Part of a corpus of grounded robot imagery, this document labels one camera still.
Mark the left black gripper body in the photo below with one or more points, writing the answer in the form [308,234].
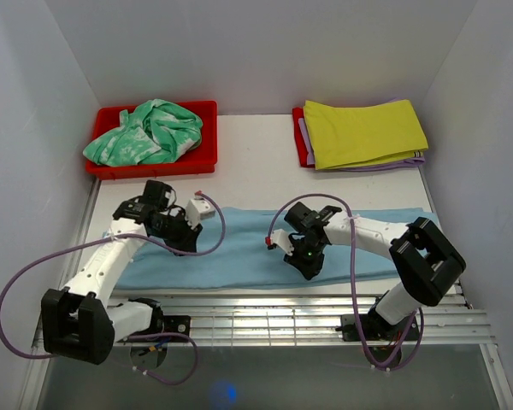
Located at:
[173,229]

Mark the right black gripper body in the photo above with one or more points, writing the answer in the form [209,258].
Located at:
[305,253]

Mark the light blue trousers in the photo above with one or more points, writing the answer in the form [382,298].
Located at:
[241,261]

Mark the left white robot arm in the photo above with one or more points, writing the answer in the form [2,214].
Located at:
[78,321]

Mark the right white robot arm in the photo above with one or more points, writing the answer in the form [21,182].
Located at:
[427,263]

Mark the green white patterned trousers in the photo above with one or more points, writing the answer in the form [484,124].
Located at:
[155,132]

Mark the yellow folded trousers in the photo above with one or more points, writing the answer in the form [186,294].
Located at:
[363,132]

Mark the red folded trousers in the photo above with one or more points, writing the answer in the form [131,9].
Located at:
[302,140]

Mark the lilac folded trousers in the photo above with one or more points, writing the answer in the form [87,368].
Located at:
[308,145]

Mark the red plastic bin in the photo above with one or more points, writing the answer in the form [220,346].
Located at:
[197,161]

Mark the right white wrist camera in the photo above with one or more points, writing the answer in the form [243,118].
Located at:
[279,239]

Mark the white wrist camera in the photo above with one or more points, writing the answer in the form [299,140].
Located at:
[198,209]
[279,239]

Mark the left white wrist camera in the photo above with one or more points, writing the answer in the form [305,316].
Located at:
[198,209]

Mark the aluminium rail frame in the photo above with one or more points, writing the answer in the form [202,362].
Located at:
[278,349]

